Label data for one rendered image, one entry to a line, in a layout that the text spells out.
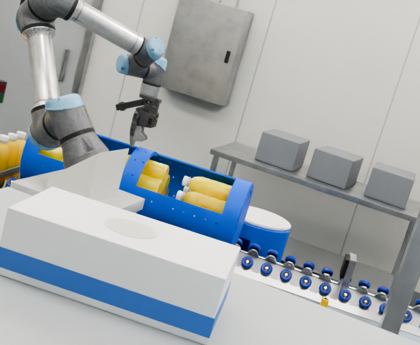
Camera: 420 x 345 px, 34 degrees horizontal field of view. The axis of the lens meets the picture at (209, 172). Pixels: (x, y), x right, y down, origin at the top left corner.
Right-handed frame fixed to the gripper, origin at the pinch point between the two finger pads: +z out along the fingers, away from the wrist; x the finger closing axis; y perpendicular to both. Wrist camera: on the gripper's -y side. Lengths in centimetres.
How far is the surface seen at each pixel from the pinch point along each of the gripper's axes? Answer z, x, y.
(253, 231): 24, 19, 55
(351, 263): 17, -5, 94
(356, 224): 71, 314, 115
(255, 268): 31, -3, 61
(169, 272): -27, -189, 62
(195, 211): 14.3, -14.2, 34.4
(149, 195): 13.9, -14.2, 15.8
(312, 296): 32, -11, 84
